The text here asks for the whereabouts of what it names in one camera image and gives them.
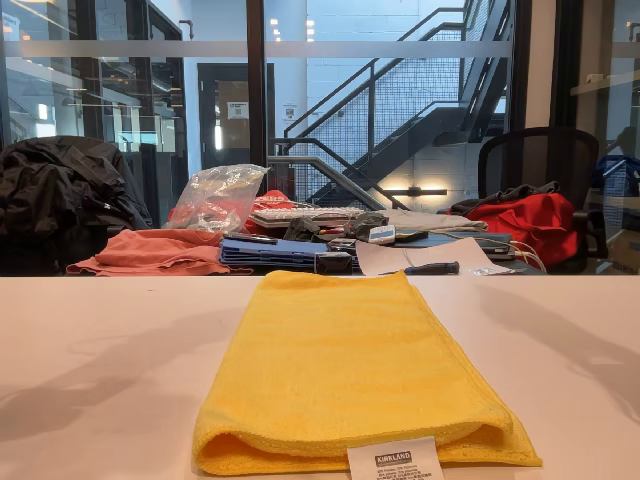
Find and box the black silver keypad phone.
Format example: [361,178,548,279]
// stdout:
[223,231,280,245]

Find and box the black framed door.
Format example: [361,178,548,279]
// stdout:
[196,62,276,171]

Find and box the black laptop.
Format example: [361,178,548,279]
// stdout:
[394,229,516,261]

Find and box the blue black screwdriver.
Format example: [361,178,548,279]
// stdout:
[378,260,461,276]

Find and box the white keyboard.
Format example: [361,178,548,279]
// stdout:
[248,205,369,229]

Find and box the yellow microfiber towel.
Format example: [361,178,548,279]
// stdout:
[193,269,544,480]

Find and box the black jacket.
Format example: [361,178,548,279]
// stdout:
[0,135,154,276]

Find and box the blue folder case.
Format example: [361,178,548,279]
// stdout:
[218,237,331,274]

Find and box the wall light bar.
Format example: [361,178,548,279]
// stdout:
[382,185,449,197]

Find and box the red printed shirt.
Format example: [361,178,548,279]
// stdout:
[167,188,301,236]

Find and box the black mesh office chair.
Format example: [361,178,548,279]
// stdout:
[477,127,609,274]

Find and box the black desk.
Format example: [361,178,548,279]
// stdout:
[64,219,551,277]

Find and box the dark crumpled plastic bag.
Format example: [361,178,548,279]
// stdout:
[352,210,391,236]
[282,215,331,241]

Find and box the clear plastic bag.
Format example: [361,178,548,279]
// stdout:
[162,163,271,234]

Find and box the small black box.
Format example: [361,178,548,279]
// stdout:
[313,251,354,275]

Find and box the red bag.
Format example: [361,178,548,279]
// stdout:
[449,180,581,271]

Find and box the white keypad phone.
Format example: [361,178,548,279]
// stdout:
[367,223,397,245]

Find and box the white cable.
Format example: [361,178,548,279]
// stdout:
[509,239,546,271]

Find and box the salmon orange shirt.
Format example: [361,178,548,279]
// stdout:
[65,228,255,277]

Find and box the beige folded cloth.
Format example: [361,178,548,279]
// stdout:
[384,208,489,232]

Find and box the black metal staircase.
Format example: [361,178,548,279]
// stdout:
[267,0,516,211]

